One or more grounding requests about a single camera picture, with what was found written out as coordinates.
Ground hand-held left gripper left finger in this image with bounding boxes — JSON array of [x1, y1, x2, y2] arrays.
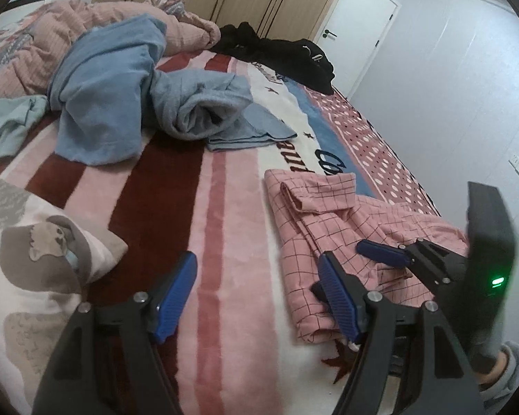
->
[[26, 251, 198, 415]]

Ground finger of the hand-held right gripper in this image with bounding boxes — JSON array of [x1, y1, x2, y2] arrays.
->
[[356, 238, 470, 288], [310, 282, 331, 310]]

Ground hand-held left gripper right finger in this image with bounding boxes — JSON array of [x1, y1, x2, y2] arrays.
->
[[318, 251, 487, 415]]

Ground pink checked shirt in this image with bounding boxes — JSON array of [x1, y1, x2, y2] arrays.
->
[[264, 168, 470, 344]]

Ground person's right forearm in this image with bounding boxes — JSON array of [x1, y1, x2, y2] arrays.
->
[[476, 341, 519, 405]]

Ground striped printed blanket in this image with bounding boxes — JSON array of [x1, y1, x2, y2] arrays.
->
[[0, 47, 442, 415]]

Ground white pillow with brown patches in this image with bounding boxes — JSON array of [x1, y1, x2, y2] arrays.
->
[[0, 170, 128, 398]]

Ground blue fleece garment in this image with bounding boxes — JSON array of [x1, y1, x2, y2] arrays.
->
[[47, 13, 167, 167]]

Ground black clothes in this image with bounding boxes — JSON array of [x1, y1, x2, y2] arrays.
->
[[210, 21, 336, 95]]

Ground white door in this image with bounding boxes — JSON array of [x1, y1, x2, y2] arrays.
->
[[316, 0, 401, 98]]

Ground light teal shirt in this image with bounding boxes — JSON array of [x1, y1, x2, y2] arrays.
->
[[0, 95, 51, 165]]

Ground pink quilt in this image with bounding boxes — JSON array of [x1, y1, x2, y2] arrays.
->
[[0, 0, 221, 100]]

